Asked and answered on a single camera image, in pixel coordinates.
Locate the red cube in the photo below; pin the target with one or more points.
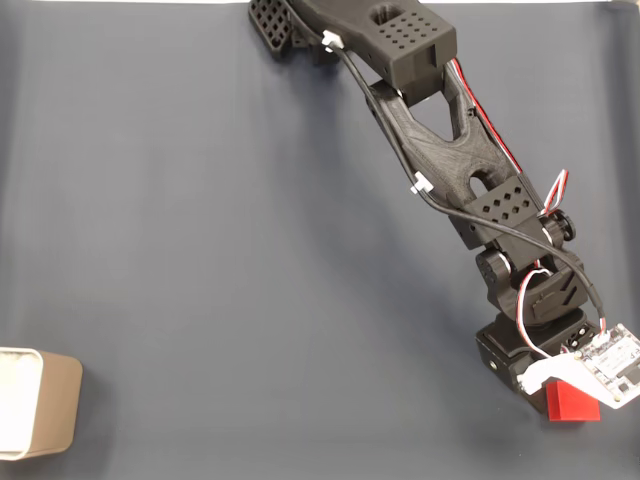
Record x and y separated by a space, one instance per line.
570 405

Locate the beige box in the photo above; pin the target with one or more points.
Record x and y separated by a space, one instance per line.
55 405

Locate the white camera circuit board mount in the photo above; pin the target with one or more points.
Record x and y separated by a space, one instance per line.
615 370

